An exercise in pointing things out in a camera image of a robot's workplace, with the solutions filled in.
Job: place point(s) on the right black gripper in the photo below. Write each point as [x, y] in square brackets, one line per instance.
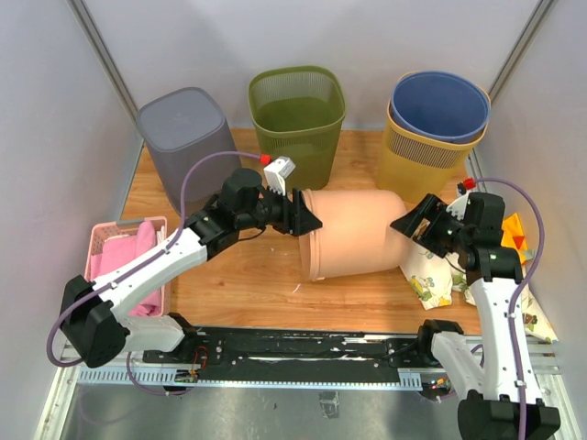
[433, 209]

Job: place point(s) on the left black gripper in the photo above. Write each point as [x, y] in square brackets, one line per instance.
[297, 219]

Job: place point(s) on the peach plastic bucket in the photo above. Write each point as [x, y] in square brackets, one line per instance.
[356, 235]

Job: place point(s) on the grey mesh waste bin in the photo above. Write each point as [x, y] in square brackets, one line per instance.
[191, 146]

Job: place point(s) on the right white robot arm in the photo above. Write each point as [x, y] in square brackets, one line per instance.
[499, 397]

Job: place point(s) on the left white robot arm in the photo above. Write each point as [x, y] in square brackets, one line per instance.
[95, 315]

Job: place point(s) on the yellow mesh waste bin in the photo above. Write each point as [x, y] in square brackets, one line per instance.
[412, 165]

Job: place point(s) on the white cartoon print cloth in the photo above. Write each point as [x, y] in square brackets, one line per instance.
[434, 279]

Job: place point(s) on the yellow cloth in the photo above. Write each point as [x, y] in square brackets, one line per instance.
[514, 236]

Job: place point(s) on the green mesh waste bin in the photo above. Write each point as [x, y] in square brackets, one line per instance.
[298, 113]

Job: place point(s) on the blue plastic bucket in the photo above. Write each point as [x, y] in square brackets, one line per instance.
[440, 105]

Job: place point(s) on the pink towel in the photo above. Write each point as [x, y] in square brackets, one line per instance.
[120, 250]

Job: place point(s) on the pink plastic basket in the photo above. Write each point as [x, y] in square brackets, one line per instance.
[102, 232]

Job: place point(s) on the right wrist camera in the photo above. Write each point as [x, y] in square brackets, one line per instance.
[458, 207]

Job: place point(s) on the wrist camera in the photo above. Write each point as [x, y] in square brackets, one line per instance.
[458, 207]
[277, 172]

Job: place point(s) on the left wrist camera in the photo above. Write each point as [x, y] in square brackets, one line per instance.
[277, 172]

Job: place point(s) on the white cable duct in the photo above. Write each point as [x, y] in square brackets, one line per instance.
[357, 377]

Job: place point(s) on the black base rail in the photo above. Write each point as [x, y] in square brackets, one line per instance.
[211, 347]

